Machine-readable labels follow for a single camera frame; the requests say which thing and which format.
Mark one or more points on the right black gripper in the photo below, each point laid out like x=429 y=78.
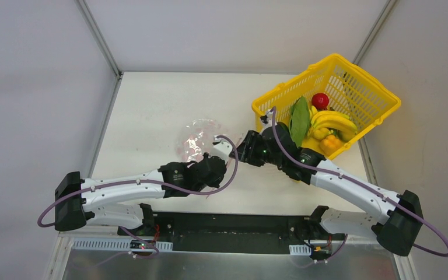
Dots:
x=248 y=147

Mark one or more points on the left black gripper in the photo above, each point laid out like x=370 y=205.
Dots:
x=216 y=170

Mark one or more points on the clear pink-dotted zip bag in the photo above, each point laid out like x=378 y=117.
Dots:
x=193 y=140

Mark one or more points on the green leaf vegetable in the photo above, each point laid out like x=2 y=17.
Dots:
x=299 y=120

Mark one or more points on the yellow banana bunch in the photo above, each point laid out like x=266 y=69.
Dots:
x=327 y=122

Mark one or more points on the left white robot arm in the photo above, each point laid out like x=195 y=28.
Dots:
x=80 y=201

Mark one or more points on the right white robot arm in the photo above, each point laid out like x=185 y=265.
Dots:
x=385 y=215

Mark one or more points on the orange bell pepper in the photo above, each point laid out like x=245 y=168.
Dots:
x=330 y=144

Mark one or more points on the red tomato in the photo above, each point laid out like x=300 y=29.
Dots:
x=320 y=101

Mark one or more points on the yellow plastic basket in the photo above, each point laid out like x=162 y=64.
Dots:
x=350 y=90

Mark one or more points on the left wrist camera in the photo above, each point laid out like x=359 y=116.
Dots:
x=222 y=147

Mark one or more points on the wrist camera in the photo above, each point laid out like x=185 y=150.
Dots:
x=222 y=147
x=266 y=121

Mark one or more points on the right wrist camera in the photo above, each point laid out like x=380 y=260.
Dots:
x=266 y=121

